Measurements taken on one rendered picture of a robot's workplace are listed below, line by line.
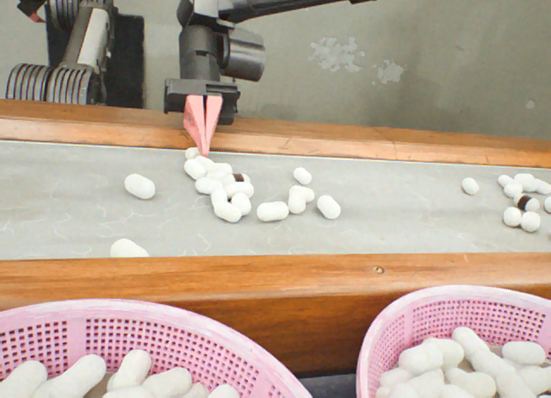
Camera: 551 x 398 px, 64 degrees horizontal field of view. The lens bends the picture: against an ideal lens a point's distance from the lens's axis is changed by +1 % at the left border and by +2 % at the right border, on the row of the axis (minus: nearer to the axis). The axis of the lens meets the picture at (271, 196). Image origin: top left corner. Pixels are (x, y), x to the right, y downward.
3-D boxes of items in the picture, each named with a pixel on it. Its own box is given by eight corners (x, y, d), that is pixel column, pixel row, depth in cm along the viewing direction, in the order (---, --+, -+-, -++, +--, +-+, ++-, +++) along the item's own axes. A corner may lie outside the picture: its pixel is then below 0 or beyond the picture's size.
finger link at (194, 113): (245, 144, 56) (238, 85, 60) (188, 142, 54) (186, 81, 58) (236, 169, 62) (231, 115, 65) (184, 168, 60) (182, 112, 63)
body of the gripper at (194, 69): (242, 94, 59) (237, 52, 62) (164, 89, 56) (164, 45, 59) (233, 121, 65) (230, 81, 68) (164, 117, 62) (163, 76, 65)
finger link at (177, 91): (226, 144, 55) (221, 84, 59) (169, 141, 53) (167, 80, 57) (219, 169, 61) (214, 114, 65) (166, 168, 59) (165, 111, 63)
